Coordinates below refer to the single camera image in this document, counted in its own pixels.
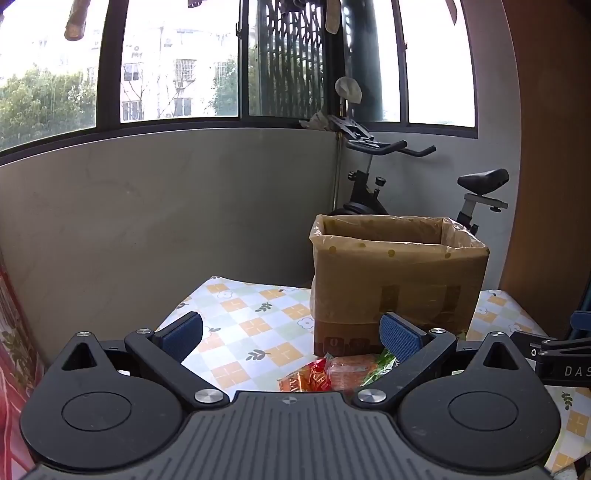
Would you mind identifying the short beige hanging sock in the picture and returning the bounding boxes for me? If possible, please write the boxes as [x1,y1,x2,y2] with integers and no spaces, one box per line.
[325,0,342,34]

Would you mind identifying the small green snack packet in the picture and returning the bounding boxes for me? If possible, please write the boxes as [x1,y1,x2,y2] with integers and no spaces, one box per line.
[360,348,400,386]

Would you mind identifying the white apartment building outside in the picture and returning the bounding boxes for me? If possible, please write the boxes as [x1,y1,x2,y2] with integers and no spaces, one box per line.
[120,23,241,121]

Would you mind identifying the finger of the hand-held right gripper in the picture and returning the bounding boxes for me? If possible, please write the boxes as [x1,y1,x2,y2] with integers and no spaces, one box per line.
[571,311,591,343]
[510,329,575,358]

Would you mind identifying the long beige hanging sock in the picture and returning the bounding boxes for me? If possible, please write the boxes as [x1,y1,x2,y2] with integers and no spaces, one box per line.
[65,0,91,41]

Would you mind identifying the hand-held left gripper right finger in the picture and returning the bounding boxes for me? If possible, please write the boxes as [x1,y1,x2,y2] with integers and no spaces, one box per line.
[353,312,536,408]

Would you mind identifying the brown wooden cabinet panel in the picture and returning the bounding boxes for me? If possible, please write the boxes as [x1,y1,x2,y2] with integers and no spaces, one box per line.
[501,0,591,339]

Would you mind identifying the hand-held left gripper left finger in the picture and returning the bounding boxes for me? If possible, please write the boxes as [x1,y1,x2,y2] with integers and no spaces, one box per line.
[59,312,230,408]

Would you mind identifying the plastic bag on pole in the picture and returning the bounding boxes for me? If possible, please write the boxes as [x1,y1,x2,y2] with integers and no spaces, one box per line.
[335,76,363,105]

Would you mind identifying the dark green outdoor pillar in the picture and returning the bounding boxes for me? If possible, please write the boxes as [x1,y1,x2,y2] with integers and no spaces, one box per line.
[344,0,386,123]

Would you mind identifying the red orange snack packet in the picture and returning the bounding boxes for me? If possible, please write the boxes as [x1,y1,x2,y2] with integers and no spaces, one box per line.
[277,360,334,393]

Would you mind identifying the red floral cloth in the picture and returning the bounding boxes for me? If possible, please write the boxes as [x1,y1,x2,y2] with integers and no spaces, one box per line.
[0,258,47,480]

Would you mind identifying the dark metal window grille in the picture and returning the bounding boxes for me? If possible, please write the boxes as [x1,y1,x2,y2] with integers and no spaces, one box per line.
[249,0,326,116]

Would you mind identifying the checkered floral tablecloth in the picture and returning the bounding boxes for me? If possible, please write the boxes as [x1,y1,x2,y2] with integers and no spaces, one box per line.
[154,276,591,476]

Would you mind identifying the crumpled rag on windowsill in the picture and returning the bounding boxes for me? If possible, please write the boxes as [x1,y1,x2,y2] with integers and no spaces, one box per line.
[299,112,340,133]

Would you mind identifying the green tree outside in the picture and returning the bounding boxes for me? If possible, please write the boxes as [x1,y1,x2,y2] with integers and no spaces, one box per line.
[0,65,98,149]

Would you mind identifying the clear packet orange contents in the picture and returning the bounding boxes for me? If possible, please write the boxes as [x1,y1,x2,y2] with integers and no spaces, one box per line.
[325,353,384,393]

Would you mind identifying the black exercise bike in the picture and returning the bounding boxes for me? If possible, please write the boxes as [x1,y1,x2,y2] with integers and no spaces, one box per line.
[329,115,511,241]

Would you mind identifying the brown cardboard box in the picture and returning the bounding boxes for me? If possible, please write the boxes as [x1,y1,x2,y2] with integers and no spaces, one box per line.
[310,214,490,358]

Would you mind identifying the thin metal pole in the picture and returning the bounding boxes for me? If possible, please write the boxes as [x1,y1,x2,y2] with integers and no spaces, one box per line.
[332,99,345,214]

